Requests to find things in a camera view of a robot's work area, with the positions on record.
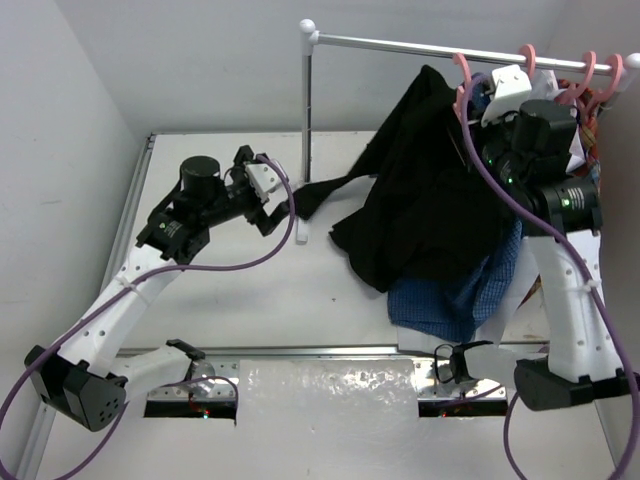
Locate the pink hanger holding blue shirt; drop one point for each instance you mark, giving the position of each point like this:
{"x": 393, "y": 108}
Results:
{"x": 529, "y": 52}

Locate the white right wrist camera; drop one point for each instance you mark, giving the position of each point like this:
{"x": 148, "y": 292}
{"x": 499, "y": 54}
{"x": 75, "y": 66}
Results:
{"x": 511, "y": 87}

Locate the blue checkered shirt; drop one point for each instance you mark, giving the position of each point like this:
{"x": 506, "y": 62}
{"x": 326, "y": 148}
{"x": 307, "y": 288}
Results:
{"x": 453, "y": 311}

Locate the silver and white clothes rack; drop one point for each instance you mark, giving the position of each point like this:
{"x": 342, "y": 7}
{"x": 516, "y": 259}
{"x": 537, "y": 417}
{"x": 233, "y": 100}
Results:
{"x": 620, "y": 71}

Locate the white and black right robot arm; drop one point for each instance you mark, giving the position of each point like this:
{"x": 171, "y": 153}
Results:
{"x": 527, "y": 152}

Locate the pink hanger holding white shirt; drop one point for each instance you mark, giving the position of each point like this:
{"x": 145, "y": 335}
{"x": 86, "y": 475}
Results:
{"x": 463, "y": 88}

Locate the white front cover board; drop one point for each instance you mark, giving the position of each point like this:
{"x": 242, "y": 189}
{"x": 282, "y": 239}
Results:
{"x": 336, "y": 420}

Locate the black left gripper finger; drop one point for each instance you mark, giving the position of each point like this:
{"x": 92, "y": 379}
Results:
{"x": 244, "y": 158}
{"x": 267, "y": 223}

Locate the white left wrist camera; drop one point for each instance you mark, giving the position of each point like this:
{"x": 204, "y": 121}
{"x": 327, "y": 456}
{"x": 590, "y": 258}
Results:
{"x": 263, "y": 179}

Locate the red plaid shirt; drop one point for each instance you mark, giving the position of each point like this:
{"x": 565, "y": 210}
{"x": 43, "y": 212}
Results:
{"x": 585, "y": 156}

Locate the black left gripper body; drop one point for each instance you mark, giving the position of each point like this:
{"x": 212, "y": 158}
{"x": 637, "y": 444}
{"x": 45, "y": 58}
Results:
{"x": 248, "y": 192}

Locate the black shirt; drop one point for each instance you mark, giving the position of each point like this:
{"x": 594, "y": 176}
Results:
{"x": 426, "y": 216}

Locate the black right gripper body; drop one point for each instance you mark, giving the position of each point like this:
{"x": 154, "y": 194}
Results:
{"x": 491, "y": 142}

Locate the white shirt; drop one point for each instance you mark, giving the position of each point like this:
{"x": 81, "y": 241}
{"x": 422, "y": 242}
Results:
{"x": 493, "y": 330}

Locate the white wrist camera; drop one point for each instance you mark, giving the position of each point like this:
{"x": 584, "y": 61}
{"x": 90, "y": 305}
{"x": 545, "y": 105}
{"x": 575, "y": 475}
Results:
{"x": 263, "y": 179}
{"x": 511, "y": 87}

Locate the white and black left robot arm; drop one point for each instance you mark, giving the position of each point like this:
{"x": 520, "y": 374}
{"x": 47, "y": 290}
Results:
{"x": 81, "y": 375}

